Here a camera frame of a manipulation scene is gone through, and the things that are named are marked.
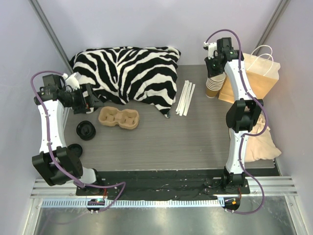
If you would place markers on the beige cloth bag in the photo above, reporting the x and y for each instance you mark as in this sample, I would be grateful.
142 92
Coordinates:
261 148

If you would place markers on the cardboard cup carrier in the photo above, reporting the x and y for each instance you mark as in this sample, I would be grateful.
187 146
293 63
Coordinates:
126 119

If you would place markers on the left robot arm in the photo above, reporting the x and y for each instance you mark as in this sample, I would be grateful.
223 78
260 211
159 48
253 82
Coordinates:
56 163

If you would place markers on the white wrapped straw middle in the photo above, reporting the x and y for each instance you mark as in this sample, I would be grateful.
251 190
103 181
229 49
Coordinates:
184 97

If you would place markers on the brown paper bag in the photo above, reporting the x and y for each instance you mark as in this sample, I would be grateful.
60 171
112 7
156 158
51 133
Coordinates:
262 72

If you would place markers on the aluminium rail frame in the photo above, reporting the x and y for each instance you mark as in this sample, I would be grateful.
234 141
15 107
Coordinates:
272 207

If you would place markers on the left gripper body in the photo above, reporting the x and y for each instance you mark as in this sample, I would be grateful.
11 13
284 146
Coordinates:
83 98

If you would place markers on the white wrapped straw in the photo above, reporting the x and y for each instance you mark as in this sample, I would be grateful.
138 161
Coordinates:
188 102
182 100
184 97

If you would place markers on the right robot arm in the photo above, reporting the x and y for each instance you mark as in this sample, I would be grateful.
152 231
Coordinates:
242 116

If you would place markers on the white wrapped straw right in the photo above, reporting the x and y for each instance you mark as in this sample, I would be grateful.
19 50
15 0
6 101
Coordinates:
188 102

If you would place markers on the white wrapped straw left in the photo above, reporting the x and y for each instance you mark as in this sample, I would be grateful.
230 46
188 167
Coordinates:
182 100

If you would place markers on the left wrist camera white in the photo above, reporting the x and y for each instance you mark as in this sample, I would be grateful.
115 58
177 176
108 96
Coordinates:
72 80

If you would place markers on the black lid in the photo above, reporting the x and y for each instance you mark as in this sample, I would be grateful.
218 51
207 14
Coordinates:
75 150
86 130

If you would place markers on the zebra print pillow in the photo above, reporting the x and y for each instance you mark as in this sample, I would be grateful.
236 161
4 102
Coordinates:
121 74

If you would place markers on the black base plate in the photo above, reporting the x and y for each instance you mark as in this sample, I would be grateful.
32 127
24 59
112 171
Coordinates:
165 185

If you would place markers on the stack of paper cups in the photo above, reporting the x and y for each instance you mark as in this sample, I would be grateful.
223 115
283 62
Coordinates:
214 84

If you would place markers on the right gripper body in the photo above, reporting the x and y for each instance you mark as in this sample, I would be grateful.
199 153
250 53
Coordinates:
214 71

